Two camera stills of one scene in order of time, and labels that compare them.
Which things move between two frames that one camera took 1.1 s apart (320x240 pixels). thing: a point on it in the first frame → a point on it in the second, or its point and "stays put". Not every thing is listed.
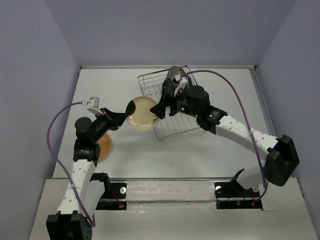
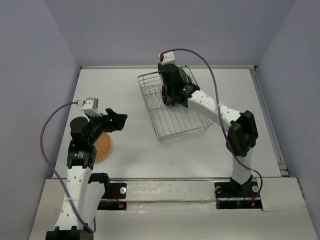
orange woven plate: (105, 142) stays put
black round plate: (167, 91) stays put
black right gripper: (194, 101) → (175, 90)
